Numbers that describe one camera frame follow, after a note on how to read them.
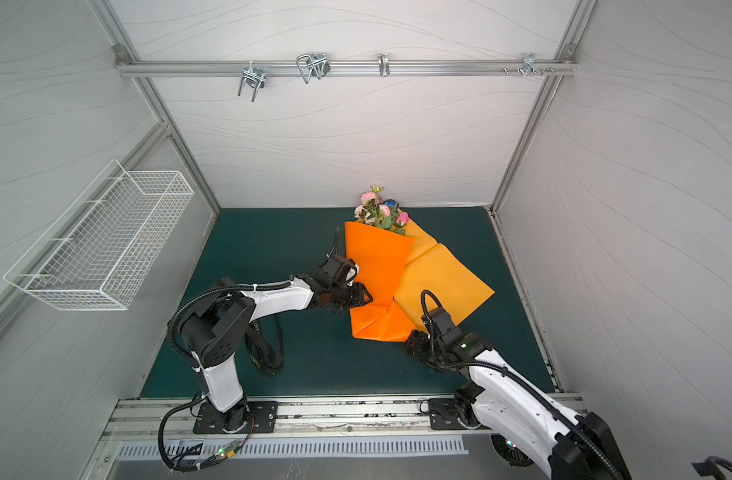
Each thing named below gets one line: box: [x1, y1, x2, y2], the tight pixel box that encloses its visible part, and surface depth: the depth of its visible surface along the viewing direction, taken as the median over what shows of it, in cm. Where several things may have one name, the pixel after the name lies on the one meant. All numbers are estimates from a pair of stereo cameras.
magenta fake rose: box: [396, 212, 410, 226], surface depth 115 cm
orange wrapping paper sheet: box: [344, 209, 495, 343], surface depth 101 cm
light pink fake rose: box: [360, 184, 384, 223], surface depth 114 cm
